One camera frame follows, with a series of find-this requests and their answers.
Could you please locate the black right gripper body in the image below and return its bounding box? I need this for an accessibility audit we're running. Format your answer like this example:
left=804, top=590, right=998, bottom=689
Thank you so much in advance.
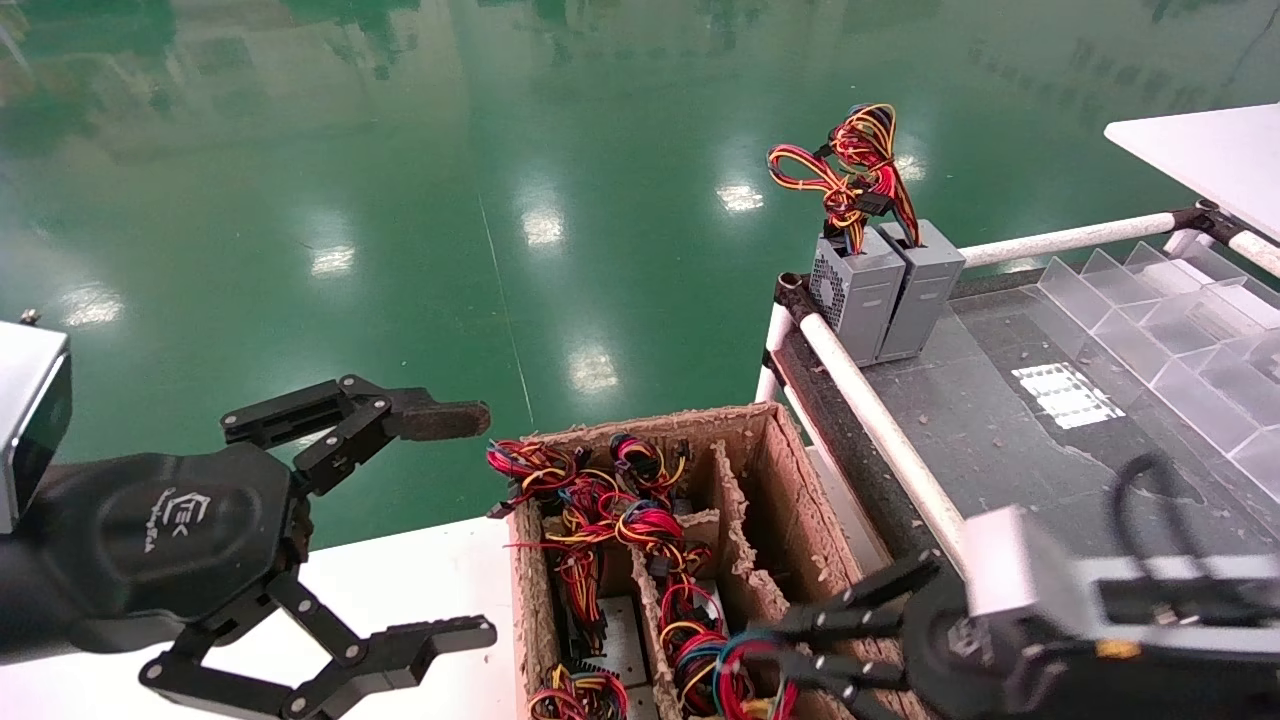
left=900, top=573, right=1063, bottom=720

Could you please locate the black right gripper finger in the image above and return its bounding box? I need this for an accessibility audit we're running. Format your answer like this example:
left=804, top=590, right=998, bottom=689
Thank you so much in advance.
left=745, top=645, right=907, bottom=720
left=775, top=550, right=947, bottom=643

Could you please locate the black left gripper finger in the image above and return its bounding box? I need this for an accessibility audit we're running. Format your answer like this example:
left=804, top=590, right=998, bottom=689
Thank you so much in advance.
left=220, top=375, right=493, bottom=498
left=138, top=570, right=499, bottom=720

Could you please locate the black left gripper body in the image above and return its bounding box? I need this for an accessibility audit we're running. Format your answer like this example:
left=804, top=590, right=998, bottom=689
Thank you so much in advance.
left=25, top=443, right=311, bottom=656

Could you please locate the grey wired power supply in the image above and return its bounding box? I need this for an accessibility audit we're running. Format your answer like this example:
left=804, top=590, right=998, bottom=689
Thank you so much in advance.
left=672, top=640, right=723, bottom=717
left=486, top=438, right=601, bottom=513
left=610, top=432, right=693, bottom=498
left=655, top=578, right=729, bottom=653
left=767, top=143, right=907, bottom=368
left=712, top=628, right=803, bottom=720
left=598, top=498, right=717, bottom=576
left=528, top=663, right=631, bottom=720
left=510, top=505, right=641, bottom=663
left=825, top=102, right=968, bottom=363

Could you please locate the brown cardboard divider box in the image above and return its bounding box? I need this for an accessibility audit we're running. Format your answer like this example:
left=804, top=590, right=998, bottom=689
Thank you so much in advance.
left=505, top=403, right=906, bottom=720

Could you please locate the white cart leg pipe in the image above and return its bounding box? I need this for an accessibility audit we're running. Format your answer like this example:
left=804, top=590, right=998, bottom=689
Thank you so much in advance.
left=755, top=298, right=797, bottom=406

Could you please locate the clear acrylic divider tray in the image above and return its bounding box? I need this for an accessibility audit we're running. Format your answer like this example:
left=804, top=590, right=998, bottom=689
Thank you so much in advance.
left=1035, top=240, right=1280, bottom=503

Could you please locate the white table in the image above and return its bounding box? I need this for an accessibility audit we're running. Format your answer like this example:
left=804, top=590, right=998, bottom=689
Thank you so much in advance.
left=1104, top=102, right=1280, bottom=243

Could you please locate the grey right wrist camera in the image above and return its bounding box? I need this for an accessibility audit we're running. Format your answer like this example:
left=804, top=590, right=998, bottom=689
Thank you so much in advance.
left=960, top=503, right=1280, bottom=633

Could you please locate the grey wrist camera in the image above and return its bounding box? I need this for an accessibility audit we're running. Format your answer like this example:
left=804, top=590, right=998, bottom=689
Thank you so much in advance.
left=960, top=503, right=1280, bottom=633
left=0, top=310, right=74, bottom=536

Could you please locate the white cart frame pipe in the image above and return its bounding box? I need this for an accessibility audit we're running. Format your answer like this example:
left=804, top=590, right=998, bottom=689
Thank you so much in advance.
left=797, top=308, right=973, bottom=576
left=1225, top=226, right=1280, bottom=281
left=958, top=210, right=1203, bottom=271

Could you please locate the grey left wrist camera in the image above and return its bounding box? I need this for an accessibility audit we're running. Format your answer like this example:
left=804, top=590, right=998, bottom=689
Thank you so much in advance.
left=0, top=310, right=74, bottom=536

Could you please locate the black cable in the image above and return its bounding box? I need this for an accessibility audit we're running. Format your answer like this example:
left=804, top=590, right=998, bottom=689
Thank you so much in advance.
left=1112, top=452, right=1280, bottom=603

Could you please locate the black pipe frame cart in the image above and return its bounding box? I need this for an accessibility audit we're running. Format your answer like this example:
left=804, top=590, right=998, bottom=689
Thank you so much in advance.
left=755, top=203, right=1280, bottom=641

